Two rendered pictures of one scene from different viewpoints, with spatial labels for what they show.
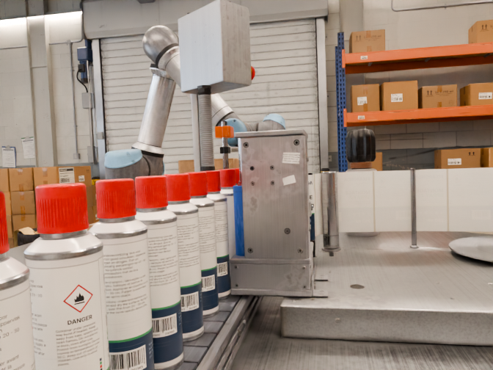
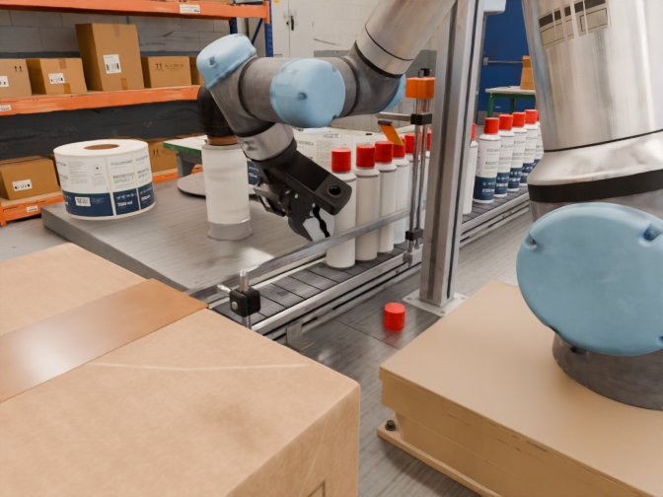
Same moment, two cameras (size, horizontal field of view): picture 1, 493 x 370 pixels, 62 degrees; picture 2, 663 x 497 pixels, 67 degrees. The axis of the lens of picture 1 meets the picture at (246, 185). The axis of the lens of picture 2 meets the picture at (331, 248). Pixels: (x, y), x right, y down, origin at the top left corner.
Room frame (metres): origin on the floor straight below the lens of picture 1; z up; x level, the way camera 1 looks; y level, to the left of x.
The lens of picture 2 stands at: (1.88, 0.36, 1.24)
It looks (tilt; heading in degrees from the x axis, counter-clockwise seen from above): 22 degrees down; 211
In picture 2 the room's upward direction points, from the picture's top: straight up
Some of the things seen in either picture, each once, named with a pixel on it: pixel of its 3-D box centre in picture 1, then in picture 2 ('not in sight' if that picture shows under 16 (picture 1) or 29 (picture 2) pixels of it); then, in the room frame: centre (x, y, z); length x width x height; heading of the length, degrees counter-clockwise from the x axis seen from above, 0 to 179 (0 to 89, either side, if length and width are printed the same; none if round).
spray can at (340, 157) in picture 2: not in sight; (340, 209); (1.18, -0.05, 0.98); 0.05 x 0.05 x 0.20
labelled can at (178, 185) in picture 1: (180, 255); (513, 152); (0.51, 0.09, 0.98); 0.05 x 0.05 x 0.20
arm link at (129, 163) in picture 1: (125, 169); not in sight; (1.34, 0.40, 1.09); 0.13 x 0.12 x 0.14; 168
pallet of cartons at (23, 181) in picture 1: (53, 214); not in sight; (4.90, 2.34, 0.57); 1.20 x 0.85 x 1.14; 173
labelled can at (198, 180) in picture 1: (198, 243); (500, 157); (0.58, 0.07, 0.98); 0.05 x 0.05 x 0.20
